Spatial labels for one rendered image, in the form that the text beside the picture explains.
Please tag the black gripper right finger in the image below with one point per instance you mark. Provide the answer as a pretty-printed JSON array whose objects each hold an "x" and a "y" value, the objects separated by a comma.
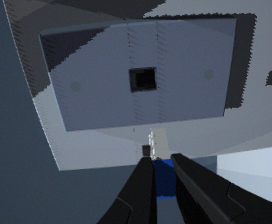
[{"x": 205, "y": 198}]

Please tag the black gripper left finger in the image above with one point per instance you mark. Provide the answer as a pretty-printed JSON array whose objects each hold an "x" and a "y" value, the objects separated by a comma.
[{"x": 136, "y": 201}]

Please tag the grey panel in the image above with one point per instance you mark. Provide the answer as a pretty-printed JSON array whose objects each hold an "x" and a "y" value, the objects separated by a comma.
[{"x": 103, "y": 73}]

